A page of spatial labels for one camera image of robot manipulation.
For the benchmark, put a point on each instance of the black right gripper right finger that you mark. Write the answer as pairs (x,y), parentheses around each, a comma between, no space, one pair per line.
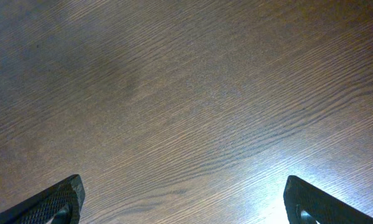
(305,203)

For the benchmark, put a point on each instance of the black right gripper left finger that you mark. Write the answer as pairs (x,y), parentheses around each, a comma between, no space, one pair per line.
(60,203)

